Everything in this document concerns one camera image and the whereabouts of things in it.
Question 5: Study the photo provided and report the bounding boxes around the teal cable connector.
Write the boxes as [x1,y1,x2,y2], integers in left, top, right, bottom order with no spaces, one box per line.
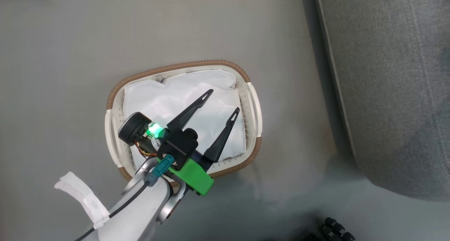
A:
[144,155,175,187]

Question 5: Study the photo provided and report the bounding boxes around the white cloth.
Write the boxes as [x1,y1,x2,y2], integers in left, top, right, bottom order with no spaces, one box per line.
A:
[122,70,247,168]

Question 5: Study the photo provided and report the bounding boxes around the white laundry basket brown rim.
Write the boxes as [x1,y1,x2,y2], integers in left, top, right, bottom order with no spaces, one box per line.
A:
[105,60,263,182]

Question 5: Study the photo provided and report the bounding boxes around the white fabric strap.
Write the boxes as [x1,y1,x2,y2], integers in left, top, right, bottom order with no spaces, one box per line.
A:
[54,171,110,230]

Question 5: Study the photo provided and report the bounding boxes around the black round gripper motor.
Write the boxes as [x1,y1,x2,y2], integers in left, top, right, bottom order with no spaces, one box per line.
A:
[118,112,153,146]

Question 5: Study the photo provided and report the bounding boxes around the grey fabric sofa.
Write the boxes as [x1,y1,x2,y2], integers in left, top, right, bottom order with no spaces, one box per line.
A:
[314,0,450,202]

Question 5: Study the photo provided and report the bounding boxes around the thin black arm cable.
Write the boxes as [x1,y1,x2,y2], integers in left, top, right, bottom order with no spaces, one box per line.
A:
[74,181,150,241]

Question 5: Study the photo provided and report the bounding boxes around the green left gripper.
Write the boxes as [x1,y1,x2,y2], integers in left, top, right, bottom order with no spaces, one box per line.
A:
[166,89,240,196]

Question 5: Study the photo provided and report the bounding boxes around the black knurled cable connectors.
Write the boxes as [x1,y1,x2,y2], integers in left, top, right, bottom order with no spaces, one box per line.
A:
[304,217,355,241]

